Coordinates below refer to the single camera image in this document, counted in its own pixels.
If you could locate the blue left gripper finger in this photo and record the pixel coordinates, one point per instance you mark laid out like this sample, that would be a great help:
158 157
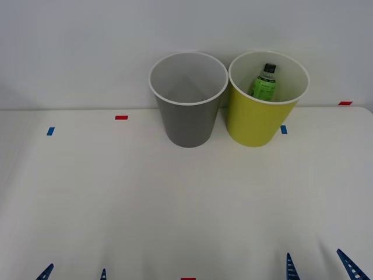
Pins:
45 273
103 275

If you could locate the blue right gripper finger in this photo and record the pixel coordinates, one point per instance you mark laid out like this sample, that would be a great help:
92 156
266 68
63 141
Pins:
352 266
291 269

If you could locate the green plastic bottle black cap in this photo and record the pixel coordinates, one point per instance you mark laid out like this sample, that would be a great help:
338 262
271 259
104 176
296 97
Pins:
263 86

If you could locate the yellow-green plastic bin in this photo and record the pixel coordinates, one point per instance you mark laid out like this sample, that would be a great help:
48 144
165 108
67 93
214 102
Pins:
253 122

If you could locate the grey plastic bin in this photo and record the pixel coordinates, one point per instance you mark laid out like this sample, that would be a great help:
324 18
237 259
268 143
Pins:
186 122

